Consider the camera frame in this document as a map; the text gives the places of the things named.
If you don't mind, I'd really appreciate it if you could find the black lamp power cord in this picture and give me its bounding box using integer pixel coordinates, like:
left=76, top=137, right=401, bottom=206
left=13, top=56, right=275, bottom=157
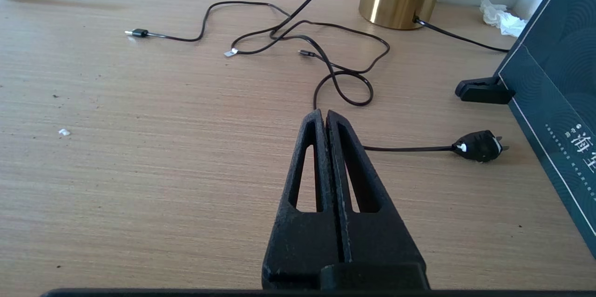
left=271, top=0, right=562, bottom=163

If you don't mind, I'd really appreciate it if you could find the crumpled white tissue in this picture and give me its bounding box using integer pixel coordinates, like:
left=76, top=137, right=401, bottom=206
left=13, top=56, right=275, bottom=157
left=480, top=0, right=527, bottom=38

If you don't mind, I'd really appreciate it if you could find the black clip stand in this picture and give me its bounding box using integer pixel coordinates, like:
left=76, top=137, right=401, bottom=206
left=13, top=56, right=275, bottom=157
left=455, top=77, right=515, bottom=105

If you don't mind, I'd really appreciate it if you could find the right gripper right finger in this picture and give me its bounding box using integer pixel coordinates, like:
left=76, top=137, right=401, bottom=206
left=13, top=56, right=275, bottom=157
left=321, top=110, right=430, bottom=288

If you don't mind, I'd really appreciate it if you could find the black cable with white connector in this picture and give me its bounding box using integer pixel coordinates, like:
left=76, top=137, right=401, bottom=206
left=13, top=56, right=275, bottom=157
left=223, top=20, right=391, bottom=74

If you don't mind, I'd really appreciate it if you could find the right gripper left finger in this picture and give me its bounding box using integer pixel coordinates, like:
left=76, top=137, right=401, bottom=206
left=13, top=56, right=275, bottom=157
left=262, top=109, right=343, bottom=288

